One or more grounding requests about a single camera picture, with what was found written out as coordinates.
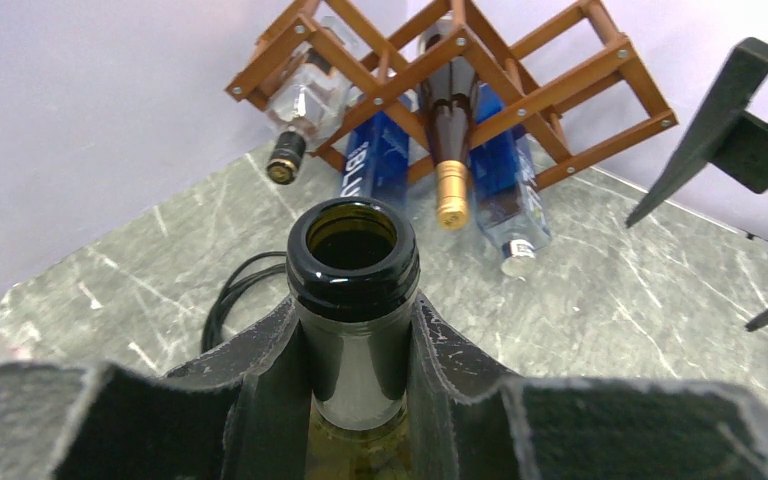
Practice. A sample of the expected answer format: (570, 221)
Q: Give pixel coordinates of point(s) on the brown wooden wine rack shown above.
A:
(388, 77)

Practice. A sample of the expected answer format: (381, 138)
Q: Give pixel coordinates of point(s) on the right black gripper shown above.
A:
(721, 125)

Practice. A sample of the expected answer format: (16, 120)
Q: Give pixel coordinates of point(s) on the front blue Blue Dash bottle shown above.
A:
(508, 209)

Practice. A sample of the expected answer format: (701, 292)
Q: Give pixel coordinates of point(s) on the brown bottle gold foil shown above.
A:
(447, 99)

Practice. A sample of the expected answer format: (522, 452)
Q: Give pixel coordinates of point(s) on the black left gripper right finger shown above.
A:
(470, 417)

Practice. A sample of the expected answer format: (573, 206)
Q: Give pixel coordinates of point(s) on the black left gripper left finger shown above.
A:
(240, 411)

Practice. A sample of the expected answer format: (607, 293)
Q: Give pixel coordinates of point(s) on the green wine bottle silver foil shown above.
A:
(353, 269)

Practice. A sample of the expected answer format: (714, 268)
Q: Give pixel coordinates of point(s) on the rear blue square bottle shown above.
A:
(377, 162)

